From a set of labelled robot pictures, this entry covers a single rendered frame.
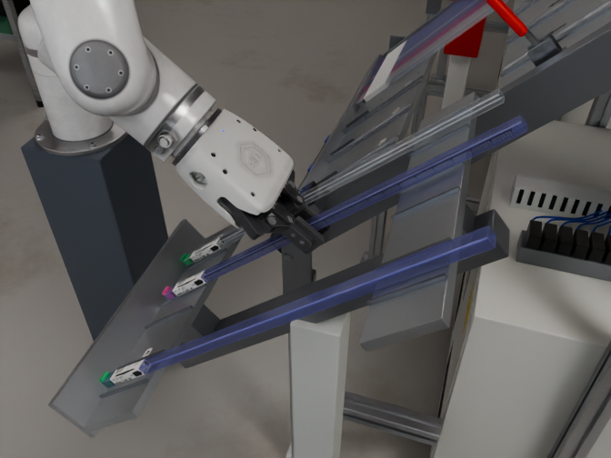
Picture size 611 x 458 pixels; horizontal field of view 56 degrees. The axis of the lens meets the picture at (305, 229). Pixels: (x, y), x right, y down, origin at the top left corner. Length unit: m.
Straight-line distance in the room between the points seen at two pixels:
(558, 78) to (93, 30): 0.49
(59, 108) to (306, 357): 0.73
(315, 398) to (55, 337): 1.19
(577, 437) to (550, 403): 0.06
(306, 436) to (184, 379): 0.83
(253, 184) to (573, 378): 0.67
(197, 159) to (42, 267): 1.55
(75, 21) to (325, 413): 0.54
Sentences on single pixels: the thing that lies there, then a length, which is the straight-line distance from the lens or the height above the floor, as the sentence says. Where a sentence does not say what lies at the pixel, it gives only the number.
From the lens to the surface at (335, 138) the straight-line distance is 1.12.
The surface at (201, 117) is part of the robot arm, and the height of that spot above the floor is 1.04.
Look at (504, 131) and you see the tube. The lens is 0.52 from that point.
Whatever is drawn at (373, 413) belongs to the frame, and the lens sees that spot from 1.17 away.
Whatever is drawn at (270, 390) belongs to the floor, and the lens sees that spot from 1.59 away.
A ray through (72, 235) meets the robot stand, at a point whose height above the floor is 0.48.
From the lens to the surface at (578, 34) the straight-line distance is 0.78.
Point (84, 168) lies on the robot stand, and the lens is 1.22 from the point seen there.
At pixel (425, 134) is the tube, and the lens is 0.62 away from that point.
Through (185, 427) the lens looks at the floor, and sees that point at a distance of 1.55.
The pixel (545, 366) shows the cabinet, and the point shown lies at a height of 0.54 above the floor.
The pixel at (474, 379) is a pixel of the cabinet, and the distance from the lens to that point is 1.08.
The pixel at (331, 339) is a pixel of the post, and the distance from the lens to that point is 0.66.
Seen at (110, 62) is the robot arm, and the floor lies 1.12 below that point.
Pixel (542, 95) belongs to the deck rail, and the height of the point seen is 1.00.
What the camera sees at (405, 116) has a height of 0.85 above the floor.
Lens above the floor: 1.31
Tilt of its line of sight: 40 degrees down
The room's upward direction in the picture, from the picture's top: straight up
